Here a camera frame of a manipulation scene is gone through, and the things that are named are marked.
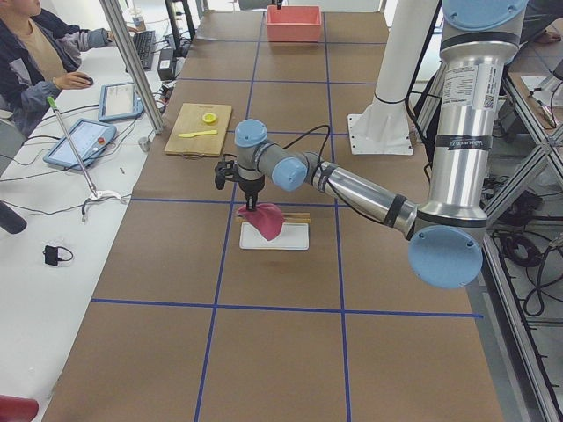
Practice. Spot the yellow lemon slices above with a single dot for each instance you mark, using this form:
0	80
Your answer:
209	118

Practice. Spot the small black clip device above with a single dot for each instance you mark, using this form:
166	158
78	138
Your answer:
54	255

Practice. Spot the red object at corner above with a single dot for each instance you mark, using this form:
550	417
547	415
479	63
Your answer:
18	409

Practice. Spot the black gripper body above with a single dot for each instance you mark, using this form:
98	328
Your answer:
251	187

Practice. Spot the near teach pendant tablet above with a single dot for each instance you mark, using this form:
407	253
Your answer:
90	138

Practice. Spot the white rectangular tray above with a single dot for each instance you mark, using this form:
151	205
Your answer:
293	237

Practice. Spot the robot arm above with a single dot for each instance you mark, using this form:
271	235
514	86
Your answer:
445	231

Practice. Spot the pink red towel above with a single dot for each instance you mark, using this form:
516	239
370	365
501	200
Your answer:
266	218

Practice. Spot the wooden chopstick on tray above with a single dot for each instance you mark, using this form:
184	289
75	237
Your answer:
287	219

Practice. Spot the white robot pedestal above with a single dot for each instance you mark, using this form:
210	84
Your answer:
383	127

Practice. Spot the teach pendant tablet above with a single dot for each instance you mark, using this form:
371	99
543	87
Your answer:
119	102
90	138

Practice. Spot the seated person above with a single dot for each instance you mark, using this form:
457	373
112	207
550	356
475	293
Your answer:
40	58

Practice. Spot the green handled reacher stick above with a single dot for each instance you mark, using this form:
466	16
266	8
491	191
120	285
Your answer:
96	195

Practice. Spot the aluminium frame post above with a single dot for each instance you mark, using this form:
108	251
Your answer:
124	42

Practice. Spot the black power adapter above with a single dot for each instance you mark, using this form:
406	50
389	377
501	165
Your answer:
166	64

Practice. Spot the yellow plastic knife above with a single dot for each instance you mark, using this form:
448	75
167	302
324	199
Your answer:
198	133

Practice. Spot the paper coffee cup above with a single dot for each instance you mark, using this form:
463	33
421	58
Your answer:
138	19

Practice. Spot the far teach pendant tablet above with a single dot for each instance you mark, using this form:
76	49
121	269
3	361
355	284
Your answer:
119	102

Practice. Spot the pink plastic bin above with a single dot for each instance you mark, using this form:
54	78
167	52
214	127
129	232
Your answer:
300	23

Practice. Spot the black keyboard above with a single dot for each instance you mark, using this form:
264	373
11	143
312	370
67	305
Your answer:
144	43

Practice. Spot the wooden cutting board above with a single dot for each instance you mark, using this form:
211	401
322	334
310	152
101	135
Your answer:
189	120

